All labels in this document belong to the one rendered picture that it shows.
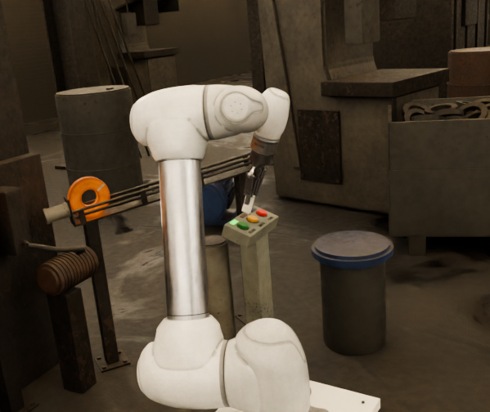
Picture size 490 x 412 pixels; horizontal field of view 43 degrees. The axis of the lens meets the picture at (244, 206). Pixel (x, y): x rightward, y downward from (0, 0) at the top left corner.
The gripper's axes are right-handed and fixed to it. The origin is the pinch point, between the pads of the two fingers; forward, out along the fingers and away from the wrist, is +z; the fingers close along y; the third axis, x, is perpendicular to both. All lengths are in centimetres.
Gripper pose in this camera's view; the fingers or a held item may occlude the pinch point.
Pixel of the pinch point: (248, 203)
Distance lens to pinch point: 215.1
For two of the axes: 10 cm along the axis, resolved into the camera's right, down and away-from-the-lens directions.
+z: -2.3, 8.7, 4.3
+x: 8.5, 4.0, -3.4
